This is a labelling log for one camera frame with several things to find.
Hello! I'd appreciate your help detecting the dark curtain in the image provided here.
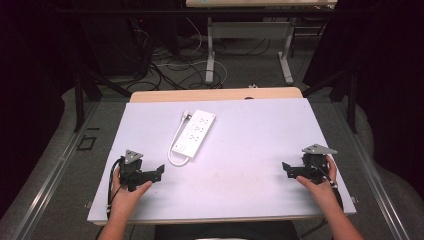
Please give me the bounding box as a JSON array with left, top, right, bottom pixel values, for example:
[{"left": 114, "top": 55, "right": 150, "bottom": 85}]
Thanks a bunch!
[
  {"left": 303, "top": 0, "right": 424, "bottom": 201},
  {"left": 0, "top": 0, "right": 84, "bottom": 221}
]

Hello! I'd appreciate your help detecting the white board on table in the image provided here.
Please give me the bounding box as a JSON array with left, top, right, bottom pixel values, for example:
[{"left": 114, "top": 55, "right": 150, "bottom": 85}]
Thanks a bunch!
[{"left": 86, "top": 97, "right": 357, "bottom": 226}]

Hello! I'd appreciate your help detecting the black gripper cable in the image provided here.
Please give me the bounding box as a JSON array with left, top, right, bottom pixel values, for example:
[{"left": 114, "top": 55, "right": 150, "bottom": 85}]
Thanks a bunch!
[
  {"left": 309, "top": 161, "right": 345, "bottom": 212},
  {"left": 105, "top": 157, "right": 124, "bottom": 221}
]

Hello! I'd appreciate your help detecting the tangle of floor cables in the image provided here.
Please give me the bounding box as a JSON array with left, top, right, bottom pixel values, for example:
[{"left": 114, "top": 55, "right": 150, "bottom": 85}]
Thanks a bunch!
[{"left": 128, "top": 16, "right": 278, "bottom": 92}]

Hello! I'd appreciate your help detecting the person's dark clothing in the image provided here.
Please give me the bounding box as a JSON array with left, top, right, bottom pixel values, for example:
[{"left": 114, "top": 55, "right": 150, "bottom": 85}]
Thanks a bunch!
[{"left": 154, "top": 220, "right": 300, "bottom": 240}]

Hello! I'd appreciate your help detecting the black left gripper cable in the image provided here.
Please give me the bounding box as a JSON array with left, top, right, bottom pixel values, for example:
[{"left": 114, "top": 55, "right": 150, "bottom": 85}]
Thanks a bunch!
[{"left": 105, "top": 157, "right": 124, "bottom": 221}]

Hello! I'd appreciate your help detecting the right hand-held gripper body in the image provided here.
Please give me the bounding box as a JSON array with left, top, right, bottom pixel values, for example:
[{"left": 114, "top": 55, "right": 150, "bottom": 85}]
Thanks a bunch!
[{"left": 301, "top": 143, "right": 339, "bottom": 185}]

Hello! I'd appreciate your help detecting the white desk with metal legs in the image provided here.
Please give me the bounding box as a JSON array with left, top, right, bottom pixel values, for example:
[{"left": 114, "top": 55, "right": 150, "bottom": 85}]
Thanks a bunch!
[{"left": 185, "top": 0, "right": 338, "bottom": 86}]

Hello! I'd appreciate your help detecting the aluminium floor rail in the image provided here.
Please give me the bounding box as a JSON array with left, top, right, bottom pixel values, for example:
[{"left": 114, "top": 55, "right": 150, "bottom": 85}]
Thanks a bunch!
[
  {"left": 12, "top": 101, "right": 101, "bottom": 240},
  {"left": 333, "top": 99, "right": 409, "bottom": 240}
]

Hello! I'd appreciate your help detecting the black metal stand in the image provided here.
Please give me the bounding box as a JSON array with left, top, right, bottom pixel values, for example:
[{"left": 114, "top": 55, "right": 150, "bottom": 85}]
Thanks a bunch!
[
  {"left": 301, "top": 68, "right": 360, "bottom": 135},
  {"left": 73, "top": 65, "right": 133, "bottom": 133}
]

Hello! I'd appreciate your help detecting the white power strip cable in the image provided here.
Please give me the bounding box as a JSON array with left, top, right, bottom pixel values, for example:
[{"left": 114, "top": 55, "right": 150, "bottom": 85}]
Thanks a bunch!
[{"left": 166, "top": 111, "right": 193, "bottom": 167}]

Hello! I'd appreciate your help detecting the person's right hand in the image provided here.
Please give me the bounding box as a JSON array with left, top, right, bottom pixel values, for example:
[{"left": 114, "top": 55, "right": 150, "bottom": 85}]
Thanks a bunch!
[{"left": 295, "top": 154, "right": 340, "bottom": 210}]

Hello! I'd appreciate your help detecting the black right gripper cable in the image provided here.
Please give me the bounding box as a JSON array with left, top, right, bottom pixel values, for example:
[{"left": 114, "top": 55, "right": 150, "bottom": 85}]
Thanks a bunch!
[{"left": 309, "top": 161, "right": 345, "bottom": 212}]

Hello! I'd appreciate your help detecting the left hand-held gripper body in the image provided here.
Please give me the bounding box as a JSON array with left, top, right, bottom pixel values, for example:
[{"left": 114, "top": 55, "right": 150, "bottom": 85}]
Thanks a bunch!
[{"left": 118, "top": 149, "right": 150, "bottom": 193}]

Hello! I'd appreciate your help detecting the black floor hatch frame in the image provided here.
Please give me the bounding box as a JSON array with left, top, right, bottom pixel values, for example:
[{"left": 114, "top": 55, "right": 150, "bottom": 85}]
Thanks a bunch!
[{"left": 76, "top": 135, "right": 98, "bottom": 152}]

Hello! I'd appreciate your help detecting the person's left hand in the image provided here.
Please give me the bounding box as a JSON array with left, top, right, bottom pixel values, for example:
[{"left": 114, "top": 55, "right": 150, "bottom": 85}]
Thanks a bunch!
[{"left": 110, "top": 166, "right": 154, "bottom": 218}]

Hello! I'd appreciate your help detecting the white power strip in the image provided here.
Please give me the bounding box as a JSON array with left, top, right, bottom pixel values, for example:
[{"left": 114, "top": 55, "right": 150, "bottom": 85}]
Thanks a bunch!
[{"left": 171, "top": 109, "right": 217, "bottom": 159}]

